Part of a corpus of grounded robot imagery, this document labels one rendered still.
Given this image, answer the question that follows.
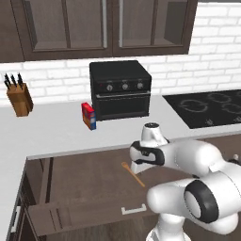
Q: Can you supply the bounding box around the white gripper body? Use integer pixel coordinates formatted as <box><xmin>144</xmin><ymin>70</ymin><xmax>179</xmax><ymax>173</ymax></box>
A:
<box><xmin>130</xmin><ymin>159</ymin><xmax>155</xmax><ymax>175</ymax></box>

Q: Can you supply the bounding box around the wooden spoon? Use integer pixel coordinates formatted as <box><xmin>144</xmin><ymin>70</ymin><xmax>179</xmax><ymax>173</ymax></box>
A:
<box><xmin>120</xmin><ymin>161</ymin><xmax>147</xmax><ymax>188</ymax></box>

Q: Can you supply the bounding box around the open brown drawer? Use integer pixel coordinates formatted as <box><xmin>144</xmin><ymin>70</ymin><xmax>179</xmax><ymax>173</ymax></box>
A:
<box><xmin>25</xmin><ymin>134</ymin><xmax>241</xmax><ymax>237</ymax></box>

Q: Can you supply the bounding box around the red and blue box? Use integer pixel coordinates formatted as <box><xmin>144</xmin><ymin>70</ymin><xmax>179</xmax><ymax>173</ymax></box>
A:
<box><xmin>80</xmin><ymin>102</ymin><xmax>98</xmax><ymax>132</ymax></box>

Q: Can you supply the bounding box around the black toaster oven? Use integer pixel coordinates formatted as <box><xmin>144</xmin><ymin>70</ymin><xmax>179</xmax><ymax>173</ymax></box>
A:
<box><xmin>88</xmin><ymin>59</ymin><xmax>153</xmax><ymax>122</ymax></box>

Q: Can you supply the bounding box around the black hob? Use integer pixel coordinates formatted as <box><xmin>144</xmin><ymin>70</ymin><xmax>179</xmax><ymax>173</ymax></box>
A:
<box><xmin>162</xmin><ymin>88</ymin><xmax>241</xmax><ymax>130</ymax></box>

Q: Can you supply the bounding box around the brown base cupboard front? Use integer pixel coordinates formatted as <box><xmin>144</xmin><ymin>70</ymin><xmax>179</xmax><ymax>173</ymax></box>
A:
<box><xmin>5</xmin><ymin>175</ymin><xmax>39</xmax><ymax>241</ymax></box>

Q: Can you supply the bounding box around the wooden knife block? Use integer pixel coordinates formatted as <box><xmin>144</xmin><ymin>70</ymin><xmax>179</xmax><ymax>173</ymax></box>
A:
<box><xmin>6</xmin><ymin>82</ymin><xmax>35</xmax><ymax>118</ymax></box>

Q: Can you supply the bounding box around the brown glass cupboard door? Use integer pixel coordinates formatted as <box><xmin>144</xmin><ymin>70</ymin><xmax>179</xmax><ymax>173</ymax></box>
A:
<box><xmin>10</xmin><ymin>0</ymin><xmax>114</xmax><ymax>62</ymax></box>
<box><xmin>111</xmin><ymin>0</ymin><xmax>199</xmax><ymax>58</ymax></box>

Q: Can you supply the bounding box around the plain brown cupboard door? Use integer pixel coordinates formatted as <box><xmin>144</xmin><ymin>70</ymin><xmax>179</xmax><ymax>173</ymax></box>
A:
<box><xmin>0</xmin><ymin>0</ymin><xmax>25</xmax><ymax>64</ymax></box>

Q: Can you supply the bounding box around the white drawer handle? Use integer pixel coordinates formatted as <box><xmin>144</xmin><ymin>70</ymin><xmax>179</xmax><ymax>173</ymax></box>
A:
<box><xmin>120</xmin><ymin>203</ymin><xmax>148</xmax><ymax>217</ymax></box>

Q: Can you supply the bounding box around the white cupboard handle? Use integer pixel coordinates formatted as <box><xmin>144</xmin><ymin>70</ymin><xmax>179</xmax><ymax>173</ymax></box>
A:
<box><xmin>10</xmin><ymin>205</ymin><xmax>22</xmax><ymax>233</ymax></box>

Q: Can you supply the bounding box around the silver cupboard door handle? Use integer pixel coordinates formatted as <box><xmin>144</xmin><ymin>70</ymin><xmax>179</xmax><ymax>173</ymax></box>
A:
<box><xmin>118</xmin><ymin>0</ymin><xmax>124</xmax><ymax>49</ymax></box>
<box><xmin>101</xmin><ymin>0</ymin><xmax>108</xmax><ymax>49</ymax></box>

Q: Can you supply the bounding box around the black knife handle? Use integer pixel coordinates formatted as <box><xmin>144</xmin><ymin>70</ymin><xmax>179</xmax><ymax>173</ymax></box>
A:
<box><xmin>3</xmin><ymin>72</ymin><xmax>11</xmax><ymax>90</ymax></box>
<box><xmin>9</xmin><ymin>73</ymin><xmax>18</xmax><ymax>88</ymax></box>
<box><xmin>16</xmin><ymin>72</ymin><xmax>24</xmax><ymax>87</ymax></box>

